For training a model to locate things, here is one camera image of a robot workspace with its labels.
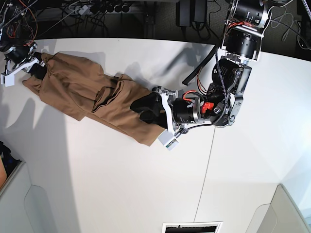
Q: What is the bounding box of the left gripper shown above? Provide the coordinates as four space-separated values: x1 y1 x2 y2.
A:
130 86 211 136

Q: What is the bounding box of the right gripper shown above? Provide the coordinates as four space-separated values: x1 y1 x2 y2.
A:
3 42 46 79

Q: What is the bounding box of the brown t-shirt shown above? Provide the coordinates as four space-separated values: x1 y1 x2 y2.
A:
22 53 164 146

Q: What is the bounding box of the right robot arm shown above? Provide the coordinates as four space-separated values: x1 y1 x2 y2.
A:
0 0 47 84

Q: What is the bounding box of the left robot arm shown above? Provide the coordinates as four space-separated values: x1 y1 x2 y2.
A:
130 0 288 137

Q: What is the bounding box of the white power strip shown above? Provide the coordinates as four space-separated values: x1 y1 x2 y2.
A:
68 5 90 16

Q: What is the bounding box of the black power adapter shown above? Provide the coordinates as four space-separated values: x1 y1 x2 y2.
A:
176 0 207 31

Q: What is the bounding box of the white framed floor vent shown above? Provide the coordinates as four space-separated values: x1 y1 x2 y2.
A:
161 221 223 233

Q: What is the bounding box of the left grey chair back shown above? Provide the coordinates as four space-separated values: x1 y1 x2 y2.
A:
0 162 58 233

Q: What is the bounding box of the grey chair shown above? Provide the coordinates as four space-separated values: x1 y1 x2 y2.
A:
246 184 311 233
0 162 58 233

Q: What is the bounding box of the right grey chair back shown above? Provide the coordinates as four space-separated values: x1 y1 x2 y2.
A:
246 184 311 233

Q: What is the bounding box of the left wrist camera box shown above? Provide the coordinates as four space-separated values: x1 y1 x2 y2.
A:
158 130 179 150

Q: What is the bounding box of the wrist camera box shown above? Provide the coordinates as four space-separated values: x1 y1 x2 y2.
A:
158 130 179 150
0 73 15 87

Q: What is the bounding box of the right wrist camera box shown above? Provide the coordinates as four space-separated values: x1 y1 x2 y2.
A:
0 73 15 87

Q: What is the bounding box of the aluminium table frame post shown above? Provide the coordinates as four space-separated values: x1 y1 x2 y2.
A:
144 14 155 39

